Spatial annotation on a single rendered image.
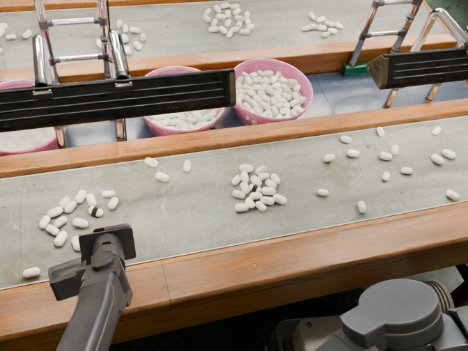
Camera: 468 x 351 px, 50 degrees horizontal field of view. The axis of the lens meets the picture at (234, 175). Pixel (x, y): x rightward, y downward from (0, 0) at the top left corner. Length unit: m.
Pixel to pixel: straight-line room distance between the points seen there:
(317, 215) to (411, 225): 0.24
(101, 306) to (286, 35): 1.29
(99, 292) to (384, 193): 0.89
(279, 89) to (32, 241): 0.85
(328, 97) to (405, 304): 1.25
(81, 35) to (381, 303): 1.39
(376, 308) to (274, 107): 1.07
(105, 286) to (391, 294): 0.42
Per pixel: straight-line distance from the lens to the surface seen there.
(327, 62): 1.77
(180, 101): 1.03
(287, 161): 1.39
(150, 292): 1.12
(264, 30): 1.81
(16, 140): 1.44
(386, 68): 1.21
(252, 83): 1.60
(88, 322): 0.72
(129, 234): 0.99
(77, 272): 0.89
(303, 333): 1.45
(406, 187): 1.46
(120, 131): 1.34
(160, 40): 1.70
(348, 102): 1.72
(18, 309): 1.14
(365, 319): 0.52
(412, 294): 0.54
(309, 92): 1.58
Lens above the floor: 1.79
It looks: 52 degrees down
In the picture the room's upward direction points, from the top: 12 degrees clockwise
